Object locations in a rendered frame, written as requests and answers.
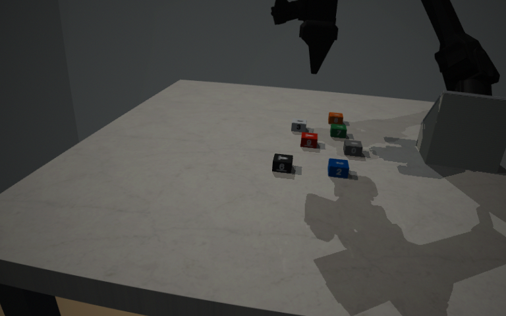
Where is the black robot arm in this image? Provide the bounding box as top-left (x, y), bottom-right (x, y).
top-left (271, 0), bottom-right (500, 96)

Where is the red block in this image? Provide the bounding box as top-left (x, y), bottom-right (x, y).
top-left (300, 132), bottom-right (318, 148)

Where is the blue block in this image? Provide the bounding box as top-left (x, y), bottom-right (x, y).
top-left (327, 158), bottom-right (349, 178)

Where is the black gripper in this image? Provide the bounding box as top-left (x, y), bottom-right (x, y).
top-left (299, 0), bottom-right (338, 74)

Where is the orange block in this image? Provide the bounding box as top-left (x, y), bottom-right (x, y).
top-left (328, 112), bottom-right (343, 124)

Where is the green block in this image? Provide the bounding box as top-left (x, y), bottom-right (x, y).
top-left (330, 123), bottom-right (347, 138)

